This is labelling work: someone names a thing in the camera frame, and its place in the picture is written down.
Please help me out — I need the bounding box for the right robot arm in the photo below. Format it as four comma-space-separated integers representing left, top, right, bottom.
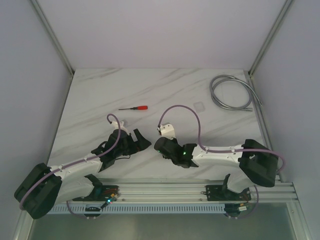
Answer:
154, 137, 279, 200

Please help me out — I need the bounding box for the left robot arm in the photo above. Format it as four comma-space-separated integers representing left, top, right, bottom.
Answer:
14, 129, 152, 220

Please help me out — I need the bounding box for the clear plastic fuse box cover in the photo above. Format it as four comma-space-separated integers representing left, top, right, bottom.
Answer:
193, 101, 206, 114

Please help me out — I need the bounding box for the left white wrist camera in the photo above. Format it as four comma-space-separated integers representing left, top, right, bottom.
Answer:
111, 121, 129, 134

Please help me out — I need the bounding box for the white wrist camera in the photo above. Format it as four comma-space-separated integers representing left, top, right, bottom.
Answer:
157, 123, 176, 140
111, 121, 129, 134

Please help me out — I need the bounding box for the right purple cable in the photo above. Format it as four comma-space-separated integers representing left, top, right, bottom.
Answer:
157, 104, 286, 221

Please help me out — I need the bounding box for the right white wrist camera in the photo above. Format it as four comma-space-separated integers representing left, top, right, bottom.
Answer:
157, 123, 176, 140

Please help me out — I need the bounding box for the red handled screwdriver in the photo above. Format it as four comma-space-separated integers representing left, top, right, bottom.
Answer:
119, 105, 148, 111

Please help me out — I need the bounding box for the aluminium front rail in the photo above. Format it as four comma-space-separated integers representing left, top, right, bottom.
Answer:
100, 178, 298, 203

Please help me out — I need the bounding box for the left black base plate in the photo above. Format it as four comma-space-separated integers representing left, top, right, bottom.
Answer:
72, 185, 119, 202

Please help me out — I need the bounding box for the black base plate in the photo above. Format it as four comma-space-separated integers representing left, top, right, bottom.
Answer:
72, 185, 119, 202
203, 185, 252, 202

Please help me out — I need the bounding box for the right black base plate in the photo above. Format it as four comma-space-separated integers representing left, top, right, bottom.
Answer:
203, 185, 252, 202

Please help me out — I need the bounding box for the grey coiled cable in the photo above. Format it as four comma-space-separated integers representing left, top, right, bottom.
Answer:
209, 74, 264, 112

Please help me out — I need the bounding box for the slotted cable duct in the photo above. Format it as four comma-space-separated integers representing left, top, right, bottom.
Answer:
34, 203, 288, 215

